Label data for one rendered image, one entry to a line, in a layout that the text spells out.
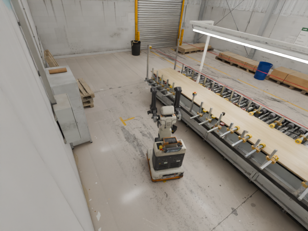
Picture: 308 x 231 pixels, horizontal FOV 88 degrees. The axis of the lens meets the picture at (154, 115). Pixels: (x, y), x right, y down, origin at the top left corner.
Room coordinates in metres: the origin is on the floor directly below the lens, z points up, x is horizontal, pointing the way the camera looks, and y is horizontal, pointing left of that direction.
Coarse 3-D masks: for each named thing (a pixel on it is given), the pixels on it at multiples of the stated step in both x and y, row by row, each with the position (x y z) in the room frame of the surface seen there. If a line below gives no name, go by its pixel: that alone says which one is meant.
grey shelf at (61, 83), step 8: (48, 72) 2.83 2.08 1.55; (64, 72) 2.88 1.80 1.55; (48, 80) 2.51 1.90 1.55; (56, 80) 2.54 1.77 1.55; (64, 80) 2.56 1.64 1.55; (72, 80) 2.58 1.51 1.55; (56, 88) 2.34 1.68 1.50; (64, 88) 2.40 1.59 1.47; (72, 88) 2.47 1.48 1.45; (72, 96) 2.45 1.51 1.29; (80, 96) 2.53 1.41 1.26; (72, 104) 2.43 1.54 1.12; (80, 104) 2.77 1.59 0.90; (80, 112) 2.49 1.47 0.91; (80, 120) 2.46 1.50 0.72; (80, 128) 2.44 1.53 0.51; (88, 128) 2.53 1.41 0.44; (88, 136) 2.51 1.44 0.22; (72, 144) 2.31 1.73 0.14
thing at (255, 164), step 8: (160, 88) 4.11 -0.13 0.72; (168, 96) 3.76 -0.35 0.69; (192, 112) 3.08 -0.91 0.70; (200, 120) 2.80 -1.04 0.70; (216, 136) 2.38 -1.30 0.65; (240, 152) 1.96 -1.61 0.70; (248, 160) 1.80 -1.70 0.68; (256, 168) 1.67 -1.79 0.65; (264, 176) 1.54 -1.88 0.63; (272, 176) 1.50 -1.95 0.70; (280, 184) 1.38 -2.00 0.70; (288, 192) 1.27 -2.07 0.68; (296, 200) 1.17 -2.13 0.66; (304, 200) 1.16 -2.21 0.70; (304, 208) 1.08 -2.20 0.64
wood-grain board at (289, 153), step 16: (176, 80) 4.35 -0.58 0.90; (192, 80) 4.44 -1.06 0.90; (192, 96) 3.49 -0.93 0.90; (208, 96) 3.55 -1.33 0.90; (208, 112) 2.88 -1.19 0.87; (240, 112) 2.94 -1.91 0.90; (240, 128) 2.39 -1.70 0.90; (256, 128) 2.43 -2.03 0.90; (272, 128) 2.46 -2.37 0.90; (272, 144) 2.02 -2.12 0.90; (288, 144) 2.05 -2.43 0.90; (288, 160) 1.68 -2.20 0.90; (304, 160) 1.71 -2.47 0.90; (304, 176) 1.41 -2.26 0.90
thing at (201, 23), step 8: (200, 24) 3.71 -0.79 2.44; (208, 24) 3.62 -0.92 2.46; (232, 32) 3.08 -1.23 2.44; (240, 32) 2.98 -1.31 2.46; (208, 40) 4.30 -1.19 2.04; (264, 40) 2.62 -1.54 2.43; (272, 40) 2.53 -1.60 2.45; (296, 48) 2.27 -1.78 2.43; (304, 48) 2.20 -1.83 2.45; (200, 72) 4.31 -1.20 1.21
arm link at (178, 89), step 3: (177, 87) 2.49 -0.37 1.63; (180, 87) 2.50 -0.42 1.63; (177, 90) 2.42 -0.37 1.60; (180, 90) 2.42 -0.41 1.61; (177, 93) 2.43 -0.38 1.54; (180, 93) 2.41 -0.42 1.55; (177, 96) 2.41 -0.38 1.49; (180, 96) 2.41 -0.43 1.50; (177, 99) 2.39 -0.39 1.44; (177, 102) 2.38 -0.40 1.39; (177, 105) 2.37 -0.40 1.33; (174, 108) 2.39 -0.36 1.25
